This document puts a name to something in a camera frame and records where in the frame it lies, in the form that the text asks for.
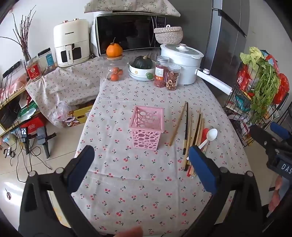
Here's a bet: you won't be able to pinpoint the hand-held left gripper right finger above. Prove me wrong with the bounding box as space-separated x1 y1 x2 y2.
182 146 267 237

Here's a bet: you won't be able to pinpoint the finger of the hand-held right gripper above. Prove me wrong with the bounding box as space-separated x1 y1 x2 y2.
270 122 292 143
249 124 283 161

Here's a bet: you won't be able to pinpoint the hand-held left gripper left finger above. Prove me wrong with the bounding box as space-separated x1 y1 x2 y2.
19 145 101 237

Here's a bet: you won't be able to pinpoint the white plastic spoon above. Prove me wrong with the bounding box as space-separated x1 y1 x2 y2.
198 128 218 149

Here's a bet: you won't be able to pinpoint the red plastic spoon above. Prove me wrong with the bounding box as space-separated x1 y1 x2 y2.
187 128 209 178

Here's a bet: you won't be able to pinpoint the wooden chopsticks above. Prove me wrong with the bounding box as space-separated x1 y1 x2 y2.
185 113 201 171

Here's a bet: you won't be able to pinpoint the light wooden chopstick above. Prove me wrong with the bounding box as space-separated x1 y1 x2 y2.
184 109 201 170
190 108 204 177
192 116 205 178

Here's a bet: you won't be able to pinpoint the black chopstick with gold band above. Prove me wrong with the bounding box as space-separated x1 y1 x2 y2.
182 102 189 156

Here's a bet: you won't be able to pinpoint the pink perforated utensil holder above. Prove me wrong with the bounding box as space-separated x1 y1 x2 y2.
129 105 165 150

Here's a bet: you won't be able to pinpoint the person's right hand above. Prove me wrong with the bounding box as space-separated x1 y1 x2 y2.
268 175 284 212

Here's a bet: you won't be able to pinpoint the person's left hand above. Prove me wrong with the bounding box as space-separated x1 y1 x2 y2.
114 226 144 237

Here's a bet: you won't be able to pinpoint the red plastic bag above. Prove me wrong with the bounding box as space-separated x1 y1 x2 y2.
272 73 290 105

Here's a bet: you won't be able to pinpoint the bunch of leafy greens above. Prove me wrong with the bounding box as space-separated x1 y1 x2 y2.
250 58 281 125

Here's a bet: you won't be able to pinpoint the grey black tripod stand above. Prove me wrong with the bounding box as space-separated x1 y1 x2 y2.
36 125 56 159

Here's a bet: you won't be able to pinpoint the yellow cardboard box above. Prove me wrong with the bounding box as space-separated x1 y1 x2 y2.
62 104 94 128

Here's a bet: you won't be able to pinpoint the cherry print tablecloth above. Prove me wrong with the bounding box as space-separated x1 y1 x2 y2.
74 49 251 236

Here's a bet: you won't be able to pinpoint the clear plastic bag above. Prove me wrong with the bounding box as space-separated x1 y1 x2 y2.
51 101 69 121

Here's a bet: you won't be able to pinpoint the red snack packet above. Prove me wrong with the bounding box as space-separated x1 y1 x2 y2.
236 65 252 90

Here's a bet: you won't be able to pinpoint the red box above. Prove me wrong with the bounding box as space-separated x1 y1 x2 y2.
20 118 47 135

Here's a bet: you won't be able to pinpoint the green and white bag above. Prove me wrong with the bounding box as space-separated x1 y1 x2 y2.
17 102 38 121

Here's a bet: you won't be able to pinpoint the napa cabbage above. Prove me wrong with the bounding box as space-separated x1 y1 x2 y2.
239 47 266 69

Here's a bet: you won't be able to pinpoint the cherry print cabinet cover cloth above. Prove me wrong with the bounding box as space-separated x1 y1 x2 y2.
25 57 102 128

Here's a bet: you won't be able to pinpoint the jar of dried fruit slices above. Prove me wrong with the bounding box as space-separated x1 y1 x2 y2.
166 64 182 91

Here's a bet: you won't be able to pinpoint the wooden shelf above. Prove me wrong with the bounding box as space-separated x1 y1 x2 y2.
0 87 30 137

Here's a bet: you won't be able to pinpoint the white electric cooking pot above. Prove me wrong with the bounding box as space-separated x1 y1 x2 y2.
160 43 233 95

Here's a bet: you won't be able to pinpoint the jar of red dried fruit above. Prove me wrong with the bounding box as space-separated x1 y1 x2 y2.
154 55 170 88

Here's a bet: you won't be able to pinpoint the red label jar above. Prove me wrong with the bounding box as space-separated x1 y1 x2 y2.
26 57 43 82

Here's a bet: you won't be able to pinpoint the glass jar with wooden lid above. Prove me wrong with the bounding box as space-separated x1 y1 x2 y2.
104 56 125 82

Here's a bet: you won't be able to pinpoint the grey refrigerator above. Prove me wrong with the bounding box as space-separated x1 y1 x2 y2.
200 0 251 101

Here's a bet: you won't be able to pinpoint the white floral bowl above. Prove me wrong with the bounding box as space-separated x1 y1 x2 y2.
128 60 158 82

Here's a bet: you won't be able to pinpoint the clear container with black lid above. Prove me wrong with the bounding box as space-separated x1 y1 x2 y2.
38 47 56 71

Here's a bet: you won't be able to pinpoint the white pot lid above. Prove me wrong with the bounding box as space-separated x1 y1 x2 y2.
161 43 204 59

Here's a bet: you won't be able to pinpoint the black power strip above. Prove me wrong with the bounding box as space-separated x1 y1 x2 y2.
2 61 21 78

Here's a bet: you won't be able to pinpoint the dark green pumpkin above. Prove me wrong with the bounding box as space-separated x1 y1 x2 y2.
133 55 153 69

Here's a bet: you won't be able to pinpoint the large orange with stem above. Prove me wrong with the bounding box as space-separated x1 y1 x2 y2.
106 38 123 57

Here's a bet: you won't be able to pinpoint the cream air fryer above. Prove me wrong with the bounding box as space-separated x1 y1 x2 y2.
53 18 90 67

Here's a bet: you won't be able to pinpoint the woven lidded basket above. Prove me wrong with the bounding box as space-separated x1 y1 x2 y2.
153 25 183 45

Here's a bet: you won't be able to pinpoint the black microwave oven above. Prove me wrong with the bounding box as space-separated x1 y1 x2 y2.
90 12 167 56

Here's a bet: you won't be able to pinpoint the dry branches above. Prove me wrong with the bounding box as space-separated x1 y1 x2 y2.
0 6 37 54

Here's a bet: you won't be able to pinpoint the floral cloth cover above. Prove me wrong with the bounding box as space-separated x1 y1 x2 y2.
84 0 181 17

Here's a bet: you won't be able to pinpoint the black wire rack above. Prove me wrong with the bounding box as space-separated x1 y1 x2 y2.
222 49 292 148

